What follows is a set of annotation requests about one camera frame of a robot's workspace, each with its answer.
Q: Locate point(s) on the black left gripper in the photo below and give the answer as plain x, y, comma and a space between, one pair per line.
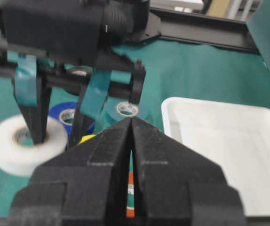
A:
78, 32

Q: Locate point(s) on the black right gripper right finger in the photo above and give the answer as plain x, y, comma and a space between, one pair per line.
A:
176, 186

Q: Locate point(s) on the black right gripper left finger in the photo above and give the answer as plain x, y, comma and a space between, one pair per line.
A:
84, 186

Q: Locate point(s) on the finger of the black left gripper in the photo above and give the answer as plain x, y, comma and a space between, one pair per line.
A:
32, 96
90, 104

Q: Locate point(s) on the white tape roll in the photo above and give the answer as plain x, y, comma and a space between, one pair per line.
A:
21, 160

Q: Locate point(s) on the yellow tape roll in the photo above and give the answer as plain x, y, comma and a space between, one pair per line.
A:
86, 138

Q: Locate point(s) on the blue tape roll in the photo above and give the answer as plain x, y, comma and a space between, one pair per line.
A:
60, 121

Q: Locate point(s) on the teal tape roll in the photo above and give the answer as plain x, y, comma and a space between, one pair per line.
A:
115, 110

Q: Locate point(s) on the black tape roll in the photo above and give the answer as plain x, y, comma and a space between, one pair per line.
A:
80, 71

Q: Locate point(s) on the red tape roll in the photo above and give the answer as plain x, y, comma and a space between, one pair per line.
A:
130, 197

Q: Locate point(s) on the white plastic case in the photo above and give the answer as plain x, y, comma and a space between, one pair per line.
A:
236, 137

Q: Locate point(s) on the black aluminium rail frame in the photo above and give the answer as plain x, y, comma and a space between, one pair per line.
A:
197, 29

